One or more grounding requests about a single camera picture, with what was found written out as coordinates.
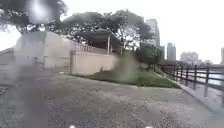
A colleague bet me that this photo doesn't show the shelter with posts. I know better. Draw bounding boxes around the shelter with posts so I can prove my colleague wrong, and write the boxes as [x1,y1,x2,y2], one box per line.
[74,29,124,57]

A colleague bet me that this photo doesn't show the shorter grey tower building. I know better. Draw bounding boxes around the shorter grey tower building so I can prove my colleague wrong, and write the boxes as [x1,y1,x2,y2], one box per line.
[166,42,177,62]

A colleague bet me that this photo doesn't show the row of distant buildings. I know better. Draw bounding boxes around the row of distant buildings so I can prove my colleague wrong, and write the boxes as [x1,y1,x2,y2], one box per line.
[179,47,224,66]

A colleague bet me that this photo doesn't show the thick trunked tree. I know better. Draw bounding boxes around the thick trunked tree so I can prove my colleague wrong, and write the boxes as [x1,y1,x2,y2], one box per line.
[0,0,70,36]

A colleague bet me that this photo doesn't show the group of dark trees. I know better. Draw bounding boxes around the group of dark trees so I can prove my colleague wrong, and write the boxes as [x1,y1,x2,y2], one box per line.
[62,9,155,52]

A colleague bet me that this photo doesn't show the pale concrete kerb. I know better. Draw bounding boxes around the pale concrete kerb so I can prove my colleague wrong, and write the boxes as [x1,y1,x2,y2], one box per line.
[155,68,224,115]

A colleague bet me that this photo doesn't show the dark green bush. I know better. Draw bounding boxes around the dark green bush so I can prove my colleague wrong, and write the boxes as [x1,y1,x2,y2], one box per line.
[134,44,162,67]

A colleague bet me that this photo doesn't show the grass patch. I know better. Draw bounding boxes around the grass patch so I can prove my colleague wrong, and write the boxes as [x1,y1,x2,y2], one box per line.
[89,67,182,90]

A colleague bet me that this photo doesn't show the grey water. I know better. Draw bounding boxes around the grey water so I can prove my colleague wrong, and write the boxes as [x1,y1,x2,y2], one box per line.
[179,68,224,92]

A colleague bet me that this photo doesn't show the tall grey tower building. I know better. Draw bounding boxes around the tall grey tower building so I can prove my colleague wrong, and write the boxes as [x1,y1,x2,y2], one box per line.
[145,18,161,48]

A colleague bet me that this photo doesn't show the dark post and rail fence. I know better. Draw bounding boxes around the dark post and rail fence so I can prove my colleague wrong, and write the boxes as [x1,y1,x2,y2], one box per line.
[161,63,224,102]

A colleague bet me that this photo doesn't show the pale concrete building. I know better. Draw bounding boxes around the pale concrete building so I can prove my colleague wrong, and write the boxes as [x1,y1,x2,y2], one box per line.
[13,30,120,76]

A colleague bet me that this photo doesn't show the grey pebble path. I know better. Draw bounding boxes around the grey pebble path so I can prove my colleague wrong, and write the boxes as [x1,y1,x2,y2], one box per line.
[0,69,224,128]

